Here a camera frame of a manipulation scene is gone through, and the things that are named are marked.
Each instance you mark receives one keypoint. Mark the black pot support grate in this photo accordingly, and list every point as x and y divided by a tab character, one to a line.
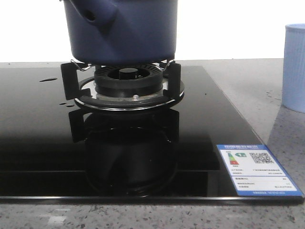
85	95

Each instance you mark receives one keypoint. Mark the black glass gas stove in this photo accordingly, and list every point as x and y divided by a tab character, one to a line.
53	151

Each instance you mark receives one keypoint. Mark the black gas burner head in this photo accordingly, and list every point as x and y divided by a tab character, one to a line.
126	81

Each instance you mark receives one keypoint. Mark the blue energy label sticker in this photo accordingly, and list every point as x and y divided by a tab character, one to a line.
255	171

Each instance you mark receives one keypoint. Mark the light blue ribbed cup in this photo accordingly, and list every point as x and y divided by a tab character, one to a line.
293	90

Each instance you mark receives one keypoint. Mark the dark blue pot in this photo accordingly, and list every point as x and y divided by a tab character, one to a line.
118	32

